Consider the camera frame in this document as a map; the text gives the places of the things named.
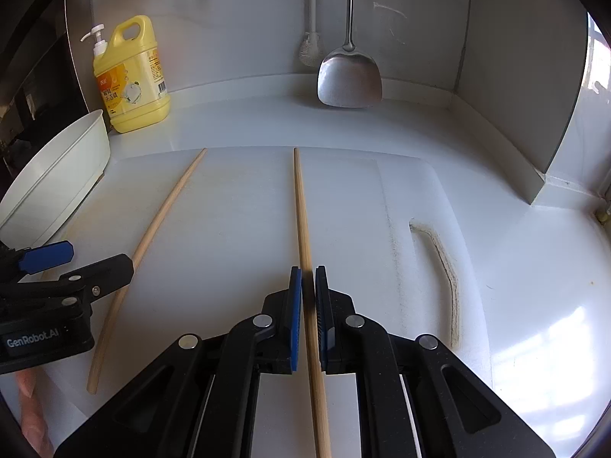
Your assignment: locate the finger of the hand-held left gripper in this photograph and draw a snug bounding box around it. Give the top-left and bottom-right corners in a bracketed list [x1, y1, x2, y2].
[0, 254, 135, 324]
[0, 242, 74, 283]

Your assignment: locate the white plastic basin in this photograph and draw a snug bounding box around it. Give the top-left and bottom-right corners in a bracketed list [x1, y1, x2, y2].
[0, 109, 112, 249]

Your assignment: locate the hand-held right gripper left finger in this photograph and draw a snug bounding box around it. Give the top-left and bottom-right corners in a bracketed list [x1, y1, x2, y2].
[52, 266, 303, 458]

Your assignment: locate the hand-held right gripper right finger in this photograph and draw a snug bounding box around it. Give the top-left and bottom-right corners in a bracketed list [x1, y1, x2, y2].
[314, 266, 558, 458]

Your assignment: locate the wooden chopstick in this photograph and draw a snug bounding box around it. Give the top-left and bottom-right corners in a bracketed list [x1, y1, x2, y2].
[87, 148, 209, 395]
[293, 147, 333, 458]

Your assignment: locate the window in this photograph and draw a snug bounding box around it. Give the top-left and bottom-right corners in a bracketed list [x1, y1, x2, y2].
[585, 12, 611, 220]

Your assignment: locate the metal spatula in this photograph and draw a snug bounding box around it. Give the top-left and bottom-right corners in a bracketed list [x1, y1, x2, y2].
[317, 0, 383, 108]

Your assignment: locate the yellow dish soap bottle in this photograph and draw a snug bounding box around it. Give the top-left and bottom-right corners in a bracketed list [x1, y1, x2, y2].
[80, 14, 171, 134]

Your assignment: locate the person's left forearm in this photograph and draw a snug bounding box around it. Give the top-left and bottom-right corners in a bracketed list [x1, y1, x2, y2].
[14, 369, 54, 458]

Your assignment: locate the white plastic cutting board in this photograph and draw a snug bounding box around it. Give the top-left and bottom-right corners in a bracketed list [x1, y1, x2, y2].
[40, 145, 495, 458]

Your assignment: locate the black kitchen appliance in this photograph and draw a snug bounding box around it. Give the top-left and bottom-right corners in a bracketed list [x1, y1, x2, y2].
[0, 0, 96, 173]

